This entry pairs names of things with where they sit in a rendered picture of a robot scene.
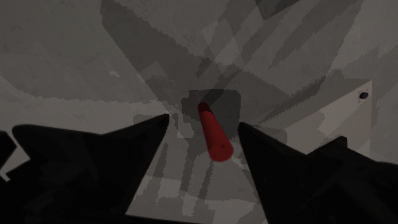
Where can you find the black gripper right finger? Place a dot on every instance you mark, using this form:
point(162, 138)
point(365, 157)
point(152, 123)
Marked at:
point(289, 181)

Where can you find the dark red peg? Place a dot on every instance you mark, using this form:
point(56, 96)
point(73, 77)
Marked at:
point(219, 146)

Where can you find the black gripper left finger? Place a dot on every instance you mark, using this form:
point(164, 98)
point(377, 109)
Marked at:
point(117, 160)

